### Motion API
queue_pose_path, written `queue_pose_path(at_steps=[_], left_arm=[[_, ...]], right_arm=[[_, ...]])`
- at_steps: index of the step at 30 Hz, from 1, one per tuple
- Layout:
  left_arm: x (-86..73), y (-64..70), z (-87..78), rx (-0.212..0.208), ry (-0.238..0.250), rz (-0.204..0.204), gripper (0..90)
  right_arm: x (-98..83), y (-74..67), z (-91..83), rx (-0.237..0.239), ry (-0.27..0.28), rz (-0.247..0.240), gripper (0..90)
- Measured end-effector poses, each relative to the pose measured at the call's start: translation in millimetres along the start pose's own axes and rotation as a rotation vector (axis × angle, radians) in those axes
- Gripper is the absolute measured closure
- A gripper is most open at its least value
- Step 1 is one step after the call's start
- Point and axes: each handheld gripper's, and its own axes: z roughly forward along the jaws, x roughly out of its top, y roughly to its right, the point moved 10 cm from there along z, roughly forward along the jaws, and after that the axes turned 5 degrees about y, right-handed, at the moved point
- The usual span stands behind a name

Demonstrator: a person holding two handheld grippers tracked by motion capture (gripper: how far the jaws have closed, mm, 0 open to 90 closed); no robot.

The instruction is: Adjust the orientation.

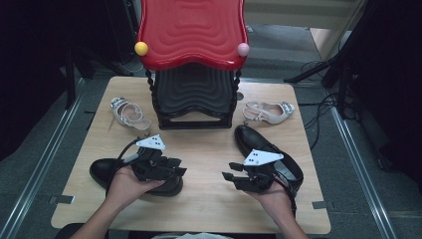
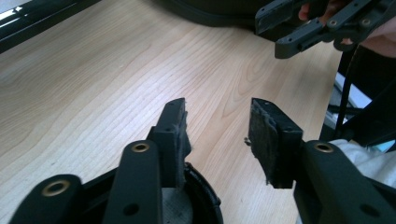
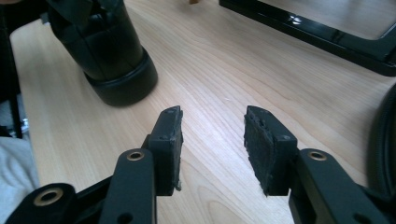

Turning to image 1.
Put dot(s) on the black stand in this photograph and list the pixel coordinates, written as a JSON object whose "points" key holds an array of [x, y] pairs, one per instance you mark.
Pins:
{"points": [[341, 76], [70, 83]]}

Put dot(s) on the red and black shoe rack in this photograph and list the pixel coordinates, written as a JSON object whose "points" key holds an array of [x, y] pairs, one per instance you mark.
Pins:
{"points": [[192, 33]]}

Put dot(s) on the black leather shoe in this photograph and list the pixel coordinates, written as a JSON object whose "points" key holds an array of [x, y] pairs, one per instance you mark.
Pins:
{"points": [[103, 170], [252, 139]]}

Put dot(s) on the person's right hand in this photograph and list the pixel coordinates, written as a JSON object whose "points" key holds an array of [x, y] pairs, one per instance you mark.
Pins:
{"points": [[277, 199]]}

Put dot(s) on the grey tape piece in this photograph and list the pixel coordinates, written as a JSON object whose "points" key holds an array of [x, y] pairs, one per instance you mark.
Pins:
{"points": [[62, 199], [320, 204]]}

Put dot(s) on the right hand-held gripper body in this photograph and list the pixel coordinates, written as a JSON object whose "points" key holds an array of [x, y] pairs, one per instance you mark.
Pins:
{"points": [[260, 176]]}

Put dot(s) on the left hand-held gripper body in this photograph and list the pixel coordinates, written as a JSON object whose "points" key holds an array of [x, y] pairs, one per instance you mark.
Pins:
{"points": [[151, 164]]}

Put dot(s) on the person's left hand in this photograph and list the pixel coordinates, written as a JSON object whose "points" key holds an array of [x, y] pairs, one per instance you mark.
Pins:
{"points": [[126, 186]]}

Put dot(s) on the small grey disc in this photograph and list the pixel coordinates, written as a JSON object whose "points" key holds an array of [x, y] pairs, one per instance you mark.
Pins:
{"points": [[240, 96]]}

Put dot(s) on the person's white clothing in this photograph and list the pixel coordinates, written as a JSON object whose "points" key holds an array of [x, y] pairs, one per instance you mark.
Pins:
{"points": [[195, 236]]}

